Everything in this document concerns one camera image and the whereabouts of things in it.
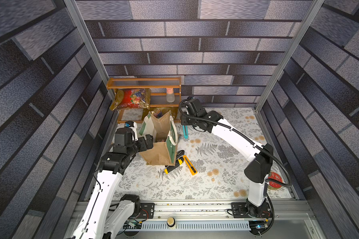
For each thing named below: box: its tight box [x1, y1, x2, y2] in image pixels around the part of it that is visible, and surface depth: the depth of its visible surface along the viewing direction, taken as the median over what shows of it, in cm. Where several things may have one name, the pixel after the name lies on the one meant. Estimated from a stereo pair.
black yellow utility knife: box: [164, 150, 185, 175], surface depth 91 cm
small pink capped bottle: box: [166, 87, 176, 103], surface depth 103 cm
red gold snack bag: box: [109, 88, 152, 111], surface depth 100 cm
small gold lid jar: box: [166, 216, 177, 230], surface depth 60 cm
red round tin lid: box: [267, 171, 284, 190], surface depth 83 cm
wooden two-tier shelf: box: [106, 76, 182, 124], surface depth 105 cm
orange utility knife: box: [182, 154, 198, 176], surface depth 91 cm
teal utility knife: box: [182, 124, 189, 139], surface depth 81 cm
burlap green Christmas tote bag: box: [139, 110, 179, 167], surface depth 87 cm
